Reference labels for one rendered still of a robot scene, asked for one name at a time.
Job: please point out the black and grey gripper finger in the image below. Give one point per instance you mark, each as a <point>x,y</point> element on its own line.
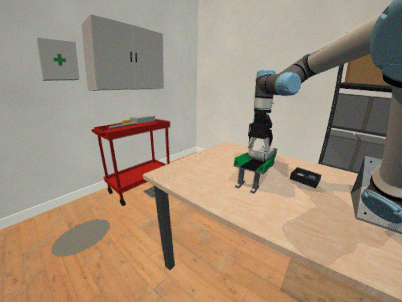
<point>267,143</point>
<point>251,144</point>

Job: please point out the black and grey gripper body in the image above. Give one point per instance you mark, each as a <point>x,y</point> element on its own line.
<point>258,130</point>

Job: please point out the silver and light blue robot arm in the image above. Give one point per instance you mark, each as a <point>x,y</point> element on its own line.
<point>384,194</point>

